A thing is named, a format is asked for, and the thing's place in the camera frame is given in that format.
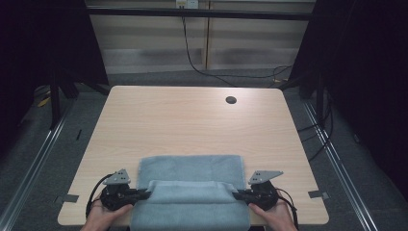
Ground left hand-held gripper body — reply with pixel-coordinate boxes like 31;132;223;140
99;168;140;212

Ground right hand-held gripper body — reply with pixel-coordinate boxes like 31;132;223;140
245;169;285;212

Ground grey-blue towel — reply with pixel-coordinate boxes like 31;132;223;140
129;154;251;231

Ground person's right hand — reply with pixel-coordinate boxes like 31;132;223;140
248;196;295;227

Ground person's left hand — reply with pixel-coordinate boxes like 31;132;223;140
84;200;134;227

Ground grey tape strip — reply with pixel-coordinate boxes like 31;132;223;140
307;190;331;200
55;193;80;204

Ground black metal stand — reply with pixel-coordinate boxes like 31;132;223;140
48;64;63;131

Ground yellow object on floor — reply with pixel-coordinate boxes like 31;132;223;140
37;95;52;109

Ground black curtain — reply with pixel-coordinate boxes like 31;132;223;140
0;0;110;155
288;0;408;201

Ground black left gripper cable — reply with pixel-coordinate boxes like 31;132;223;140
85;173;115;219

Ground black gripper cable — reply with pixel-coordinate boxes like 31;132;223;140
85;173;115;219
274;187;300;231

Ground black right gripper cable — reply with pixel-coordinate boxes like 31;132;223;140
274;187;300;231

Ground black floor cables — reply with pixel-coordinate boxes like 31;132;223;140
296;90;335;163

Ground aluminium floor rail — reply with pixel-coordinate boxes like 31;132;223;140
302;100;380;231
0;104;75;231

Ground black wall power cable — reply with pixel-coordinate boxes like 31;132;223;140
181;15;293;89

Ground black horizontal frame bar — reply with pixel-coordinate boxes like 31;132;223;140
86;7;317;22

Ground white wall outlet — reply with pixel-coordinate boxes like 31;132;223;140
175;0;200;10

